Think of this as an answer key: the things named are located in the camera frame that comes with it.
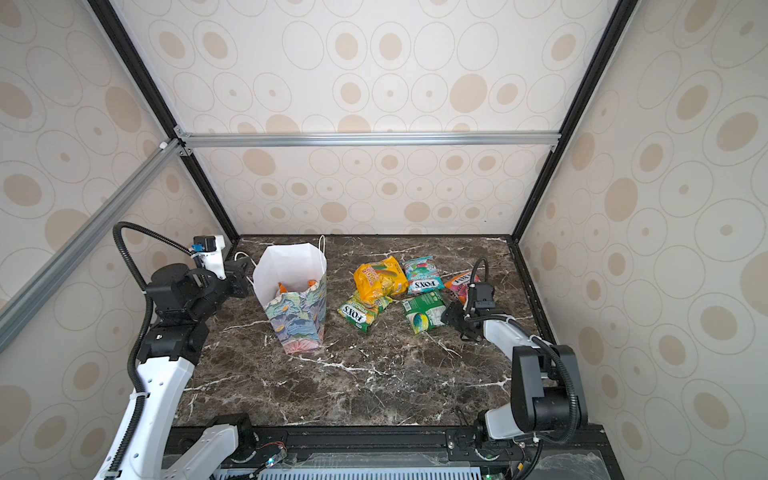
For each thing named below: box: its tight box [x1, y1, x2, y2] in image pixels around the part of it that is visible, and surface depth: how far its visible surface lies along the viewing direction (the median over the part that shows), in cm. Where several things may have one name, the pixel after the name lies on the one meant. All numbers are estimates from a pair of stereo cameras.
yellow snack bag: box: [353, 256, 409, 302], surface depth 102 cm
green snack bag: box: [402, 291, 447, 335], surface depth 97 cm
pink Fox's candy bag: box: [444, 270, 481, 309], surface depth 104 cm
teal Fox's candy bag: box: [403, 256, 445, 294], surface depth 105 cm
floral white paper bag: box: [253, 235, 328, 355], surface depth 85 cm
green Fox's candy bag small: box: [337, 290, 393, 333], surface depth 97 cm
